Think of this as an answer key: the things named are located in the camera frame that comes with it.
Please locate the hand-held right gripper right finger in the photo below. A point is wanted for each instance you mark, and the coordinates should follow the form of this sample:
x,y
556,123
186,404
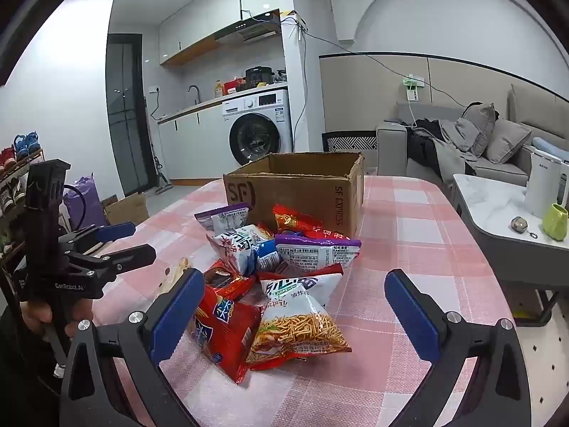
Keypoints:
x,y
411,316

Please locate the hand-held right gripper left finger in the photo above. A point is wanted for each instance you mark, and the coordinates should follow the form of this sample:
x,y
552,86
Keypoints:
x,y
178,316

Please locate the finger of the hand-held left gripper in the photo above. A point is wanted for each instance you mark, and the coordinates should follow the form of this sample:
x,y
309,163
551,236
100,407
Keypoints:
x,y
133,256
118,232

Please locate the beige snack packet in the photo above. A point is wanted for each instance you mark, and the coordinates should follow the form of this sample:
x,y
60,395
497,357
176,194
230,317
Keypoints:
x,y
178,275

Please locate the red snack packet blue label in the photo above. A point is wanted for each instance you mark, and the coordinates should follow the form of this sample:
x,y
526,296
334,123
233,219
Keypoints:
x,y
226,333

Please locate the dark red snack packet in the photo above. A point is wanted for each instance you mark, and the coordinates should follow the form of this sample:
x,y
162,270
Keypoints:
x,y
226,282

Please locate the white red blue snack packet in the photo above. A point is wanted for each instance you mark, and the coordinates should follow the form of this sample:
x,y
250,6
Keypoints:
x,y
240,244

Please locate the purple white snack packet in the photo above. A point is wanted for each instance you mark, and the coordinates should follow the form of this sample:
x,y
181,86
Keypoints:
x,y
226,219

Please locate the white green snack packet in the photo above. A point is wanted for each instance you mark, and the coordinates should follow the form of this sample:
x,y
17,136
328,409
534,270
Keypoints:
x,y
306,285

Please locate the small blue snack packet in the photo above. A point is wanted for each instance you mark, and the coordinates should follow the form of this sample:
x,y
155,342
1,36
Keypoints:
x,y
268,254

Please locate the fried noodle snack packet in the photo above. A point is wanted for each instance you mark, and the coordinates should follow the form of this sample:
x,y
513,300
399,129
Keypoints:
x,y
298,333

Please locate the brown cardboard box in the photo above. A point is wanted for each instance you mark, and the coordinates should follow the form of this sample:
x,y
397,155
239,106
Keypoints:
x,y
293,195

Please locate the person's left forearm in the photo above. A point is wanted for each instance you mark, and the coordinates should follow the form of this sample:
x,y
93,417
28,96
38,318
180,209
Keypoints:
x,y
22,378

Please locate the person's left hand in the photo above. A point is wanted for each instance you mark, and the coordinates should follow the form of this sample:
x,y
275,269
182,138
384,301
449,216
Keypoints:
x,y
33,316

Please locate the cardboard box on floor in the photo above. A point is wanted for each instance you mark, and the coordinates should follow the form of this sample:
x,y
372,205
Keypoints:
x,y
129,210

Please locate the shoe rack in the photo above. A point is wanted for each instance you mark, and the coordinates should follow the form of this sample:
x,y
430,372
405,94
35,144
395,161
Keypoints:
x,y
13,213

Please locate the purple bag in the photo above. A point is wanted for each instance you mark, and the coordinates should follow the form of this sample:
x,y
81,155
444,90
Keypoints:
x,y
89,200

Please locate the stick vacuum cleaner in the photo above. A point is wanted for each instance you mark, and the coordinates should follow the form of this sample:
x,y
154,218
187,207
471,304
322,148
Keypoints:
x,y
161,178

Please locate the pink plaid tablecloth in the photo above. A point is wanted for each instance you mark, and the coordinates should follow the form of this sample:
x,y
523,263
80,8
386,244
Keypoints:
x,y
400,240

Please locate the blue sneaker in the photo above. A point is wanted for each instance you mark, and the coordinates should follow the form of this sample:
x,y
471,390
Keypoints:
x,y
33,142
20,146

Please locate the white kitchen base cabinet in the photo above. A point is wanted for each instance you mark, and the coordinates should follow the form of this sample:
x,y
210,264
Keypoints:
x,y
195,146

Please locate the dark glass door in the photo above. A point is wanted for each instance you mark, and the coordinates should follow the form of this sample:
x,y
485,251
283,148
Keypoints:
x,y
126,115

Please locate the marble coffee table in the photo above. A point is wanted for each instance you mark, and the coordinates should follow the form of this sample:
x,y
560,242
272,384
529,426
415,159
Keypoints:
x,y
489,204

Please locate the kitchen faucet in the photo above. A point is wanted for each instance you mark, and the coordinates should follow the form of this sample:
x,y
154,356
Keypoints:
x,y
194,91

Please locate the white washing machine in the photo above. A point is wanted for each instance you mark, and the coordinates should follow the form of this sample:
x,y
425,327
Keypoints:
x,y
255,138

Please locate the black jacket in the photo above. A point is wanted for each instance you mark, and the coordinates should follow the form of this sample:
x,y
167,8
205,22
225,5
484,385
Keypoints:
x,y
422,146

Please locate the grey garment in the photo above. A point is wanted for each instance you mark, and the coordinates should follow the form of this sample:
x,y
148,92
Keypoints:
x,y
453,151

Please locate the green cup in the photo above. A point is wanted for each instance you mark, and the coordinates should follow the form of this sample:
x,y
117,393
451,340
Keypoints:
x,y
555,222

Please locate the grey sofa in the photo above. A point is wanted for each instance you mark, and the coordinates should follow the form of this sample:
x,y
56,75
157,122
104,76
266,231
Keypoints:
x,y
502,169

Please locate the yellow bottle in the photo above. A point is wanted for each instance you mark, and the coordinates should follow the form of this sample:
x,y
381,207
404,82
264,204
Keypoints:
x,y
218,90

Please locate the black white patterned rug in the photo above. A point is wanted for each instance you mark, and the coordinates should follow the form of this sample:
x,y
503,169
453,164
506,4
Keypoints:
x,y
349,141

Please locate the red box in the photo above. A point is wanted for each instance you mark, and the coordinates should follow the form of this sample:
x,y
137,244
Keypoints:
x,y
233,86

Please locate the white electric kettle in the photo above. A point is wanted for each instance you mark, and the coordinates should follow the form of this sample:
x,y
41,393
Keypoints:
x,y
544,182

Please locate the grey cushion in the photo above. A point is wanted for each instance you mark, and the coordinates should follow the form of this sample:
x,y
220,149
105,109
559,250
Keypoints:
x,y
482,126
506,140

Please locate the black pressure cooker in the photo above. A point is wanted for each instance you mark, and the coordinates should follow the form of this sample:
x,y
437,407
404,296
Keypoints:
x,y
258,78

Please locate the light blue pillow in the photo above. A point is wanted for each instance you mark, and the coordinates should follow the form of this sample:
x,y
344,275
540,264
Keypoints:
x,y
549,147

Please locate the green white power strip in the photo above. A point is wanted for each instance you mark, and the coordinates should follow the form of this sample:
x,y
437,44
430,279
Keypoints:
x,y
412,86

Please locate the range hood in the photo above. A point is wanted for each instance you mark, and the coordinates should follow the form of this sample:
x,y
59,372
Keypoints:
x,y
249,29

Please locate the white router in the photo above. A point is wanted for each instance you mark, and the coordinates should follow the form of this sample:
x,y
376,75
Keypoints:
x,y
295,21

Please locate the white wall cabinets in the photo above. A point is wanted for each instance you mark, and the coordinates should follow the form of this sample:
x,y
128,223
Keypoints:
x,y
200,22

